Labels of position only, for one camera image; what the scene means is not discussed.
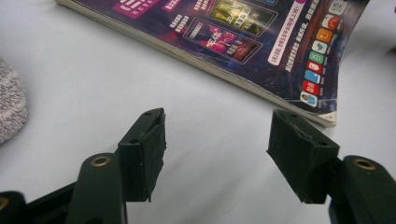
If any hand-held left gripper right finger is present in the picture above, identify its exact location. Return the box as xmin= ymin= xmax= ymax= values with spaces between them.
xmin=266 ymin=108 xmax=341 ymax=204

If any white table mat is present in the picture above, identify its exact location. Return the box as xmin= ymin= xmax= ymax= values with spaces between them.
xmin=0 ymin=0 xmax=396 ymax=224

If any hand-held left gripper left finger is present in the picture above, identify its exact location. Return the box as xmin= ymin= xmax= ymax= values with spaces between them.
xmin=117 ymin=107 xmax=167 ymax=203

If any striped grey fabric pouch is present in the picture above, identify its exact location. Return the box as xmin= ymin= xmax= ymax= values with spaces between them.
xmin=0 ymin=57 xmax=29 ymax=145

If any magazine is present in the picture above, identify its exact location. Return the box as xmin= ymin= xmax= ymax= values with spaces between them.
xmin=55 ymin=0 xmax=372 ymax=129

